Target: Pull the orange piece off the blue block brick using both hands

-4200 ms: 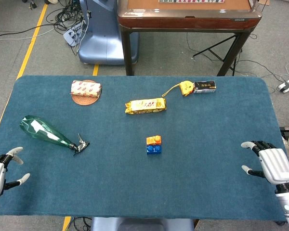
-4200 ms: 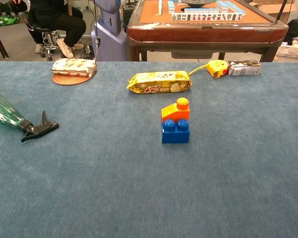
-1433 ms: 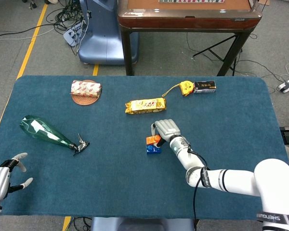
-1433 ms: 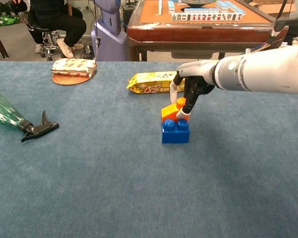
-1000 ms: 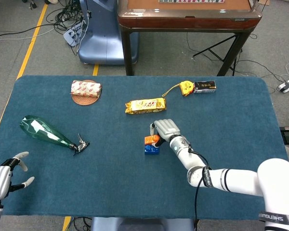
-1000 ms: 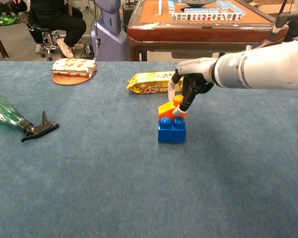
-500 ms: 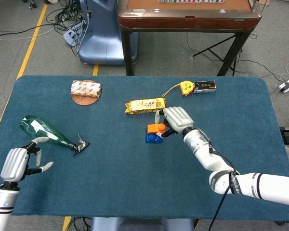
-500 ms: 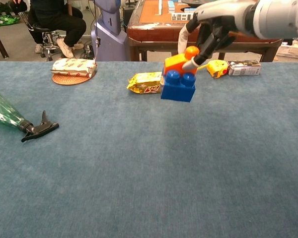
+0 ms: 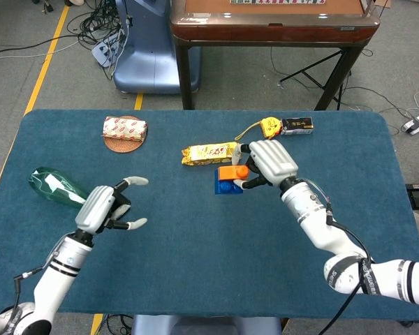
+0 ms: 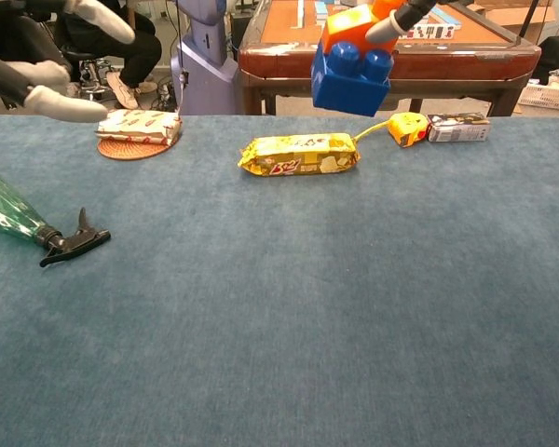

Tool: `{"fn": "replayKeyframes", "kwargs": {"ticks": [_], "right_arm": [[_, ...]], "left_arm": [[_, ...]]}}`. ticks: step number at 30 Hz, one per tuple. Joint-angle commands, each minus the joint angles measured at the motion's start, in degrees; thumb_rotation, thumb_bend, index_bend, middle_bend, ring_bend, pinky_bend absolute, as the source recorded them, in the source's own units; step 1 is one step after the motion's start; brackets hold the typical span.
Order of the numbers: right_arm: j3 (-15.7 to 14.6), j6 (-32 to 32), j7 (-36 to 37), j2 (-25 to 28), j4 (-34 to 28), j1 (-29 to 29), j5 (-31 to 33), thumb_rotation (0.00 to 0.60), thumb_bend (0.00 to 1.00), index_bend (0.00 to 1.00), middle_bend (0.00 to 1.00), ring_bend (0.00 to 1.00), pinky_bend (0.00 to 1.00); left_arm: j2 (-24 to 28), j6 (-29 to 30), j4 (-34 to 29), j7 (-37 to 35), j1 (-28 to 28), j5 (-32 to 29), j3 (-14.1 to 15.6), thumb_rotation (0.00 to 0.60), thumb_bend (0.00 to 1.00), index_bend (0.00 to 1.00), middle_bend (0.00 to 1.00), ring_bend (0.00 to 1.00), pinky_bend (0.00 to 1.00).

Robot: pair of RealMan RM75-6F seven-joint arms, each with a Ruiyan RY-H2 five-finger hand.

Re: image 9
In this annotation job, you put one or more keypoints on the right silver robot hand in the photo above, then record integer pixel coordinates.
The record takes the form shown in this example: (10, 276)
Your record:
(274, 160)

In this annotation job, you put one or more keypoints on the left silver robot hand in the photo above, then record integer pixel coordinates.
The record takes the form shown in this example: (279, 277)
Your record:
(94, 209)

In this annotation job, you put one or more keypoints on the orange toy block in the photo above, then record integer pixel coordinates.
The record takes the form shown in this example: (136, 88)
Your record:
(230, 172)

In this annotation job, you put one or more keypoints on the blue toy block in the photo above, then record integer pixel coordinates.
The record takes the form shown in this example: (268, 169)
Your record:
(225, 187)

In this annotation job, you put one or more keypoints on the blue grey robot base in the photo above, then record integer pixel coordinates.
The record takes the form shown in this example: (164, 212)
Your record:
(206, 326)

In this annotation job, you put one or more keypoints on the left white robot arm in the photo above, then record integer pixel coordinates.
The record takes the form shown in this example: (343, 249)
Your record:
(56, 279)

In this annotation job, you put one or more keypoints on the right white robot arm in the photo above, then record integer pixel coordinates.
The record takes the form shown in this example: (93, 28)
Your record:
(321, 227)

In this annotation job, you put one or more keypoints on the black drink carton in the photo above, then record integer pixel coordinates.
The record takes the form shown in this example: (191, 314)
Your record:
(297, 125)

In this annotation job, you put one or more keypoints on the yellow snack package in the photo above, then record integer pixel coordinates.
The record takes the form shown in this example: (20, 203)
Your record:
(209, 153)

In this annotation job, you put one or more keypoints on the round brown coaster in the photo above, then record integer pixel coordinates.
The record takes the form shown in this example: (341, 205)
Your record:
(124, 145)

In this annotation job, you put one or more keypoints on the white red patterned package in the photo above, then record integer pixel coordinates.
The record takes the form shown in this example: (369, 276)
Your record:
(125, 128)

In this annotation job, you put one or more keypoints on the blue felt table cloth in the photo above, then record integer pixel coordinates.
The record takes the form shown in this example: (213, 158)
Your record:
(195, 265)

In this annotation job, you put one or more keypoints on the brown mahjong table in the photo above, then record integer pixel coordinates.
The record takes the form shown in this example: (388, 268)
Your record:
(276, 31)

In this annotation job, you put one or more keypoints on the grey power strip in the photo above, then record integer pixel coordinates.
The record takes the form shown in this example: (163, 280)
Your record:
(417, 123)

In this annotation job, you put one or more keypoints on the white power strip with plugs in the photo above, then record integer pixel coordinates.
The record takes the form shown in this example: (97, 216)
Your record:
(103, 52)

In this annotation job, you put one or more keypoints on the row of mahjong tiles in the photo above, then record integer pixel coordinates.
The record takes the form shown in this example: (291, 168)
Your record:
(276, 1)

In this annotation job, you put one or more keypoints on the blue machine base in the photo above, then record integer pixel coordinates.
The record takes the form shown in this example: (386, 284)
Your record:
(150, 56)

